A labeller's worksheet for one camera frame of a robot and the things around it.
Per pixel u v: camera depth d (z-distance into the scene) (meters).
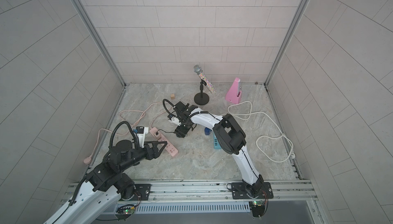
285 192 0.72
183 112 0.72
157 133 0.83
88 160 0.82
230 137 0.53
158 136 0.83
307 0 0.75
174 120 0.83
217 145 0.84
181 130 0.81
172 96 1.08
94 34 0.87
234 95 1.02
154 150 0.62
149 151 0.61
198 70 0.87
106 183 0.50
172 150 0.82
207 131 0.87
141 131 0.64
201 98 1.08
